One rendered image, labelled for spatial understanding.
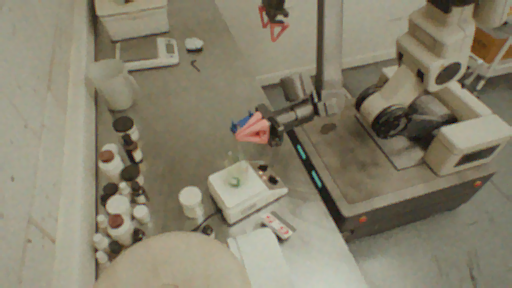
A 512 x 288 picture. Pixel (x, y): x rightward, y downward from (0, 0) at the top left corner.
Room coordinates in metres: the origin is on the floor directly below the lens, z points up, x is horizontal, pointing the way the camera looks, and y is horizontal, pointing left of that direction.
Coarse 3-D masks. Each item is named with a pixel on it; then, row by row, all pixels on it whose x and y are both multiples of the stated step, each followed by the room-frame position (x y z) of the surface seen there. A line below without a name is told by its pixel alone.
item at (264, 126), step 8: (256, 112) 0.58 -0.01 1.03; (264, 112) 0.56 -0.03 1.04; (264, 120) 0.53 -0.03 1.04; (248, 128) 0.52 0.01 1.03; (256, 128) 0.52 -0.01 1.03; (264, 128) 0.52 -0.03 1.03; (240, 136) 0.51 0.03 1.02; (248, 136) 0.52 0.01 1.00; (256, 136) 0.53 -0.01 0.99; (264, 136) 0.52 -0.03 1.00
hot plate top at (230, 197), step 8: (248, 168) 0.55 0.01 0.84; (216, 176) 0.52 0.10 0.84; (224, 176) 0.52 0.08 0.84; (248, 176) 0.52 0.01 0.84; (256, 176) 0.52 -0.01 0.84; (216, 184) 0.50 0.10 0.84; (224, 184) 0.50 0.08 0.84; (248, 184) 0.50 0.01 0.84; (256, 184) 0.50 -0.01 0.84; (224, 192) 0.47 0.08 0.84; (232, 192) 0.47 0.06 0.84; (240, 192) 0.47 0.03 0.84; (248, 192) 0.47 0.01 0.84; (256, 192) 0.47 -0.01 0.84; (224, 200) 0.44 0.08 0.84; (232, 200) 0.44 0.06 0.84; (240, 200) 0.44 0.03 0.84
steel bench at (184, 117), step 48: (192, 0) 1.80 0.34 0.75; (96, 48) 1.31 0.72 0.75; (96, 96) 0.97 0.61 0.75; (144, 96) 0.97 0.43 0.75; (192, 96) 0.97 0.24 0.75; (240, 96) 0.97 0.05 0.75; (96, 144) 0.72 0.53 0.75; (144, 144) 0.72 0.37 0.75; (192, 144) 0.72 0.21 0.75; (288, 144) 0.72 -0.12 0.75; (96, 192) 0.53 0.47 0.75; (288, 192) 0.53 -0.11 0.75; (288, 240) 0.37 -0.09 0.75; (336, 240) 0.37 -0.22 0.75
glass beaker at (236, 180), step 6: (228, 156) 0.53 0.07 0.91; (234, 156) 0.54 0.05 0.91; (246, 156) 0.53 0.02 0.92; (228, 162) 0.53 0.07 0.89; (234, 162) 0.54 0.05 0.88; (246, 162) 0.52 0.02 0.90; (228, 168) 0.53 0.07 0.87; (246, 168) 0.50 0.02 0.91; (228, 174) 0.49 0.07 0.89; (234, 174) 0.48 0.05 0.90; (240, 174) 0.48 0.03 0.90; (246, 174) 0.50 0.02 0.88; (228, 180) 0.49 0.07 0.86; (234, 180) 0.48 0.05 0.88; (240, 180) 0.48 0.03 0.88; (246, 180) 0.49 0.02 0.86; (234, 186) 0.48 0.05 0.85; (240, 186) 0.48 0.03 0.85
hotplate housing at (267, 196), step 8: (208, 184) 0.51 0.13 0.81; (264, 184) 0.51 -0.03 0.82; (216, 192) 0.48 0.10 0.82; (264, 192) 0.48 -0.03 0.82; (272, 192) 0.49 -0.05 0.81; (280, 192) 0.50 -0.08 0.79; (216, 200) 0.47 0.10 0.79; (248, 200) 0.46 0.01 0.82; (256, 200) 0.46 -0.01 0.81; (264, 200) 0.47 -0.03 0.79; (272, 200) 0.49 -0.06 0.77; (224, 208) 0.43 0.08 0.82; (232, 208) 0.43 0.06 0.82; (240, 208) 0.43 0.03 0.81; (248, 208) 0.45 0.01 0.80; (256, 208) 0.46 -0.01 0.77; (224, 216) 0.44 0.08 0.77; (232, 216) 0.42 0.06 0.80; (240, 216) 0.43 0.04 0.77
